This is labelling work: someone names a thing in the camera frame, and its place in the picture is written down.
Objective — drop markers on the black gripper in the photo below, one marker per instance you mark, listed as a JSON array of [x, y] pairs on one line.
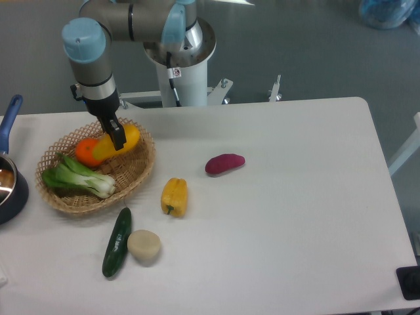
[[104, 109]]

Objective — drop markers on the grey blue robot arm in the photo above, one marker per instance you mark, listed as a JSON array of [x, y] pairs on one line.
[[87, 40]]

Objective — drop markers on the woven wicker basket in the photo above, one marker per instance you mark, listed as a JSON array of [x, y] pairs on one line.
[[129, 170]]

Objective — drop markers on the orange tangerine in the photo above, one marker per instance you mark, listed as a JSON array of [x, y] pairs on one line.
[[84, 152]]

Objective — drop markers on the green bok choy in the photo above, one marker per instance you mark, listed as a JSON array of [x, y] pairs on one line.
[[71, 174]]

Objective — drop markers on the yellow bell pepper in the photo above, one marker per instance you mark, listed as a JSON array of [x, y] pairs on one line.
[[174, 197]]

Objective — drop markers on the purple sweet potato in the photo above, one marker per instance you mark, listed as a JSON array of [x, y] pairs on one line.
[[224, 163]]

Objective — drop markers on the dark green cucumber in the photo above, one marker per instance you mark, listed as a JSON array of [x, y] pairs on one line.
[[116, 250]]

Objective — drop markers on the beige round potato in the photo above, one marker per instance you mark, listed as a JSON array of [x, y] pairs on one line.
[[143, 244]]

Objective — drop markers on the blue plastic bag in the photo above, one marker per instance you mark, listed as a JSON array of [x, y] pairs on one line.
[[387, 15]]

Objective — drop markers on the black device at edge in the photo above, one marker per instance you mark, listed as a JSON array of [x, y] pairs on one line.
[[408, 278]]

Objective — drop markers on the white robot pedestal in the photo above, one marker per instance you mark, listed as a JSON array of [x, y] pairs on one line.
[[183, 78]]

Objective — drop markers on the blue handled saucepan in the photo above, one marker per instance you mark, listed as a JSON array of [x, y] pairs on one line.
[[14, 187]]

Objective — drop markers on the white frame bar right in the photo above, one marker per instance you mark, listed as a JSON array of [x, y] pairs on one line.
[[409, 147]]

